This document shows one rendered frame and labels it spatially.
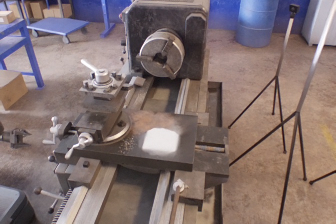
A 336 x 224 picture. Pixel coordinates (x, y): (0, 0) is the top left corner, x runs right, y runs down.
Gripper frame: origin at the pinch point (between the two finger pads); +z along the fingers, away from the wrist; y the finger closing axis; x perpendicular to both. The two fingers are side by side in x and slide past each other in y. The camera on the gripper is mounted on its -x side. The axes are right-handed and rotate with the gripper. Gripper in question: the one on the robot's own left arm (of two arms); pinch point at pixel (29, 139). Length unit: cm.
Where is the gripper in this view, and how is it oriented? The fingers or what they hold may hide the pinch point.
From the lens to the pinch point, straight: 157.5
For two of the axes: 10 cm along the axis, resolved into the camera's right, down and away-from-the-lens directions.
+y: -0.8, 9.9, 1.1
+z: 9.9, 0.9, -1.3
